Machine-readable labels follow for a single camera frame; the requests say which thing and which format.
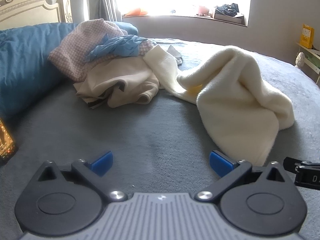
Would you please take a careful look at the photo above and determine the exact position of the grey bed blanket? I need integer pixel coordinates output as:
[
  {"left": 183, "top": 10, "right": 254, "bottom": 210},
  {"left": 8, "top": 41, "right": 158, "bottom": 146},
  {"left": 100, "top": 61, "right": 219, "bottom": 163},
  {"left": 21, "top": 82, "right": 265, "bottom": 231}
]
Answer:
[{"left": 0, "top": 37, "right": 320, "bottom": 240}]

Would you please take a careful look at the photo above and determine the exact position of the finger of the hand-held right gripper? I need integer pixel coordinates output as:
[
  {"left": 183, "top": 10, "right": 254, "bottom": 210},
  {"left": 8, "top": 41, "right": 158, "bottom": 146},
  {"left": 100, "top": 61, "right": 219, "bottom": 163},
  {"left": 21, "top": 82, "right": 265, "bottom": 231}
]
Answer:
[{"left": 284, "top": 156, "right": 304, "bottom": 173}]

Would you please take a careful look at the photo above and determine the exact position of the orange bag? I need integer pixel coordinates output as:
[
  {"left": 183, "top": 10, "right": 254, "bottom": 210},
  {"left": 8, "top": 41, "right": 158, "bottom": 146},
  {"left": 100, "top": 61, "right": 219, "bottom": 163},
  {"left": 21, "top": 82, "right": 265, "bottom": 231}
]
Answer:
[{"left": 124, "top": 7, "right": 149, "bottom": 17}]

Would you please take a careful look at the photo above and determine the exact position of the cream carved headboard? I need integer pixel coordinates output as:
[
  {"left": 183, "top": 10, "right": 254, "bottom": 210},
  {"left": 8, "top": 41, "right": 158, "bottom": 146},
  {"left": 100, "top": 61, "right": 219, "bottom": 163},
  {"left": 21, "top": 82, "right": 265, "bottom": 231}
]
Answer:
[{"left": 0, "top": 0, "right": 73, "bottom": 30}]

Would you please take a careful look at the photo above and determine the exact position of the pile of unfolded clothes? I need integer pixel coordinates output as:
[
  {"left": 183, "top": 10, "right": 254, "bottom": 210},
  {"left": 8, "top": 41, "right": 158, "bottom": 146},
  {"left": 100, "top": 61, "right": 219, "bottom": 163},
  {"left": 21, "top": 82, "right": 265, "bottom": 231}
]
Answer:
[{"left": 47, "top": 19, "right": 157, "bottom": 83}]

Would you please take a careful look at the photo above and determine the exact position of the yellow box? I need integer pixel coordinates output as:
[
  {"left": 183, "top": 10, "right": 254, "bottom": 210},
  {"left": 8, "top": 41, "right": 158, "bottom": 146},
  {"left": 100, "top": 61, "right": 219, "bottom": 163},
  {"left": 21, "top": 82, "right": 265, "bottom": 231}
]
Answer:
[{"left": 299, "top": 24, "right": 315, "bottom": 49}]

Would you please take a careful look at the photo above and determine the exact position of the blue crumpled garment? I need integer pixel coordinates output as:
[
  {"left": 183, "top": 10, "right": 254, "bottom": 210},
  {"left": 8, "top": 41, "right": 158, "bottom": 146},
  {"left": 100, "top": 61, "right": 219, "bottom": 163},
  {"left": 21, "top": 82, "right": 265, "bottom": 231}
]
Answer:
[{"left": 86, "top": 34, "right": 149, "bottom": 63}]

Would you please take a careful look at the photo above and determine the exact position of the pink pot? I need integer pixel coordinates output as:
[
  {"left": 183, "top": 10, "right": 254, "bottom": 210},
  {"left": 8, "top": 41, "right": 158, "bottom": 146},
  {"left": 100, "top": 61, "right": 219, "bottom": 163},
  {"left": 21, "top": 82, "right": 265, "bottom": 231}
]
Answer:
[{"left": 197, "top": 5, "right": 210, "bottom": 17}]

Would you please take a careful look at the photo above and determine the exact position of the grey curtain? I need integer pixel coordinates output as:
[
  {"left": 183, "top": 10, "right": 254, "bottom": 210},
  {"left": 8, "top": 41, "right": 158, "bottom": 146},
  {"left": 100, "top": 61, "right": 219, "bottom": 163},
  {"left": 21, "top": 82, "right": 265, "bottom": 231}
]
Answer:
[{"left": 99, "top": 0, "right": 123, "bottom": 23}]

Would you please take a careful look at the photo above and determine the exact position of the white pineapple finial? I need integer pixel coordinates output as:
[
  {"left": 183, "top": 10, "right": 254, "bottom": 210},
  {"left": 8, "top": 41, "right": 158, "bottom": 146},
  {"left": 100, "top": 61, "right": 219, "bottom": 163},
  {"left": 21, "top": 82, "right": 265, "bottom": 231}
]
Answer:
[{"left": 295, "top": 52, "right": 306, "bottom": 68}]

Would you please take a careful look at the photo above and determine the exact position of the cream knit sweater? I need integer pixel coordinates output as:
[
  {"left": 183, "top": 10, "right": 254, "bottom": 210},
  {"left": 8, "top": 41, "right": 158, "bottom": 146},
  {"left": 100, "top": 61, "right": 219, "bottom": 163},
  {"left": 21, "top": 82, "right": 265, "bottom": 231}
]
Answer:
[{"left": 144, "top": 44, "right": 295, "bottom": 167}]

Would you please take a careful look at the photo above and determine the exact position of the beige garment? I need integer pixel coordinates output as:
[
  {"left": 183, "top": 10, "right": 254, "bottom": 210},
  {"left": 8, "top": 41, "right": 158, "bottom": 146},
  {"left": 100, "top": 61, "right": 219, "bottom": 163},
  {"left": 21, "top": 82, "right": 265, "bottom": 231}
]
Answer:
[{"left": 74, "top": 55, "right": 160, "bottom": 110}]

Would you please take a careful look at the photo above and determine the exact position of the white grey cloth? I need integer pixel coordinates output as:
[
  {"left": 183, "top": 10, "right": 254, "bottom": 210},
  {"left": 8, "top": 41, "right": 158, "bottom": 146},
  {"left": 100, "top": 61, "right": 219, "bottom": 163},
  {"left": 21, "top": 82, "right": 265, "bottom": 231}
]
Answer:
[{"left": 166, "top": 44, "right": 184, "bottom": 67}]

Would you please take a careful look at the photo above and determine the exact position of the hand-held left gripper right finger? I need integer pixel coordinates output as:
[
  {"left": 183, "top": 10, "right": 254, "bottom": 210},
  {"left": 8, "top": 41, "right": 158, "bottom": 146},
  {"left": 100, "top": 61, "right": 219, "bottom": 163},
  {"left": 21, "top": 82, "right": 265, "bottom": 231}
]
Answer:
[{"left": 195, "top": 150, "right": 285, "bottom": 202}]

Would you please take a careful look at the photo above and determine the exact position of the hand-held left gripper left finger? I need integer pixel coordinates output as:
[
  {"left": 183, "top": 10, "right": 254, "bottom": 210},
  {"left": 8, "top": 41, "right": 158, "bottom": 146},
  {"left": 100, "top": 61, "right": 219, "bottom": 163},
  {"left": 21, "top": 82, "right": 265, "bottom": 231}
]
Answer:
[{"left": 37, "top": 151, "right": 127, "bottom": 202}]

